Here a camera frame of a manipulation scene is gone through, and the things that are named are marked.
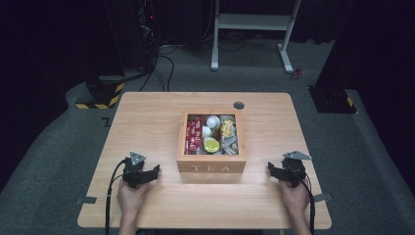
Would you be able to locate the white metal stand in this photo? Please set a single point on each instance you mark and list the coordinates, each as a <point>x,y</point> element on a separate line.
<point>251,22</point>

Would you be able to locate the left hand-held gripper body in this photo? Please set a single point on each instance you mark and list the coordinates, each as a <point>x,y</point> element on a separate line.
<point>133,171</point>

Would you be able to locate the grey tape strip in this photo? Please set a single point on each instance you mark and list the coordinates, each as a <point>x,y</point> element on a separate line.
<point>323,197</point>
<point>86,200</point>

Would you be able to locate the clear yellow-printed packets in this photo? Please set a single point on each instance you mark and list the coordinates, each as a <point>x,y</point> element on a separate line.
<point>227,128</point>

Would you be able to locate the large white capsule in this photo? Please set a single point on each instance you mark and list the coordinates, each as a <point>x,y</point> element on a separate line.
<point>213,122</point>

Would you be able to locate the dark equipment rack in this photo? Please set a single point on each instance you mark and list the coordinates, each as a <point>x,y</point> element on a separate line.
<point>147,29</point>

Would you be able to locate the black yellow striped stand base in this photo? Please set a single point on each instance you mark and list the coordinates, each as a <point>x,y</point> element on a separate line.
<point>104,96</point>

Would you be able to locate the wooden tea box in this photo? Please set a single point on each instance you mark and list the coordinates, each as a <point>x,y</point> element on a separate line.
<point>211,167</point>

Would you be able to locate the small white capsule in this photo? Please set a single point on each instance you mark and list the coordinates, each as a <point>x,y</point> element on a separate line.
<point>206,131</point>

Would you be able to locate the person's right hand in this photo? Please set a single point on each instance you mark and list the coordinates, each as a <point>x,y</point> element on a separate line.
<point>295,199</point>

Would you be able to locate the small red floor object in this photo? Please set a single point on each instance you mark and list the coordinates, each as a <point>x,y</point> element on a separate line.
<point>296,74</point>

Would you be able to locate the grey table grommet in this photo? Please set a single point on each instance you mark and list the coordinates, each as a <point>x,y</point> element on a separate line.
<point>239,105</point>

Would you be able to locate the bunch of red sachets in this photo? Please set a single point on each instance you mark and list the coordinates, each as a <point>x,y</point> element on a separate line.
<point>194,135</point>

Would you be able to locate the grey tea bags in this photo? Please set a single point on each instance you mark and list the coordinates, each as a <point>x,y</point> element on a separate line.
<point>229,145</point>

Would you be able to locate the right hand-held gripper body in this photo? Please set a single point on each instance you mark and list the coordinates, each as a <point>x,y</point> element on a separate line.
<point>295,169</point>

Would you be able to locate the yellow-green tea packet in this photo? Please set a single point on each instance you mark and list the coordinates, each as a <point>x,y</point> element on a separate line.
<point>211,145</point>

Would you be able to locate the person's left hand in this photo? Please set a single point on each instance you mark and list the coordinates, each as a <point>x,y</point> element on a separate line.
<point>130,199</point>

